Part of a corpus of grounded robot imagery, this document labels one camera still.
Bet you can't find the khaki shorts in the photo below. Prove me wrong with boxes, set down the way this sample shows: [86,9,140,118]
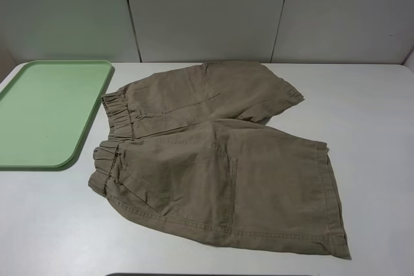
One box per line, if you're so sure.
[88,61,351,259]

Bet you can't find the green plastic tray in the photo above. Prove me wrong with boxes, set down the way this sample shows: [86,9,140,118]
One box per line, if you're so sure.
[1,60,113,169]

